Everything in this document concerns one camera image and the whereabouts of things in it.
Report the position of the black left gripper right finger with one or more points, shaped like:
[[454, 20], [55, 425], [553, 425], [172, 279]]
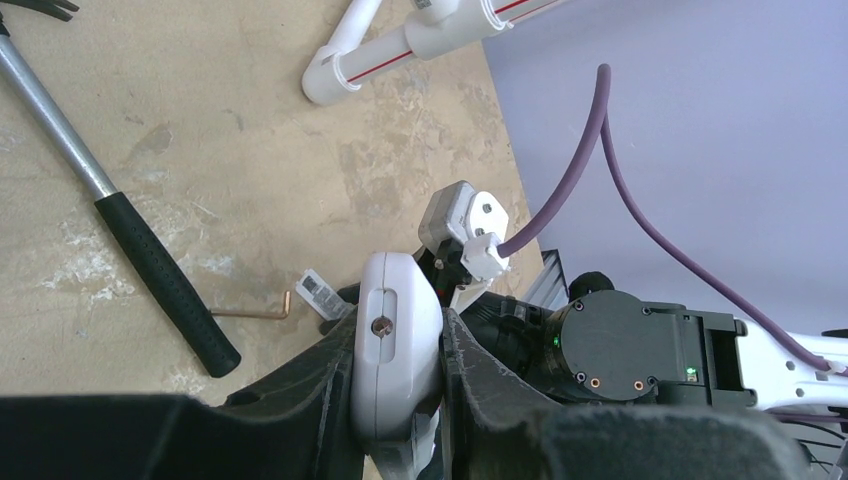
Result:
[[496, 426]]

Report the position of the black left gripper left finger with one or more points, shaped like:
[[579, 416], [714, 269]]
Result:
[[292, 424]]

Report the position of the white remote battery cover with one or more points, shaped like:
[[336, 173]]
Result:
[[321, 297]]

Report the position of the white air conditioner remote control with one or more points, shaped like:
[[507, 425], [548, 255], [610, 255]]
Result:
[[396, 386]]

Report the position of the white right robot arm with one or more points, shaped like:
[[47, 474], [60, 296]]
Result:
[[606, 346]]

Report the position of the bronze hex key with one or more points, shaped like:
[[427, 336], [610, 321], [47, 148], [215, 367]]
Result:
[[276, 315]]

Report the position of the claw hammer black handle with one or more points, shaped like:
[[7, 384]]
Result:
[[156, 268]]

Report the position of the white pvc pipe frame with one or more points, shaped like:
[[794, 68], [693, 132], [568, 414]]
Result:
[[434, 28]]

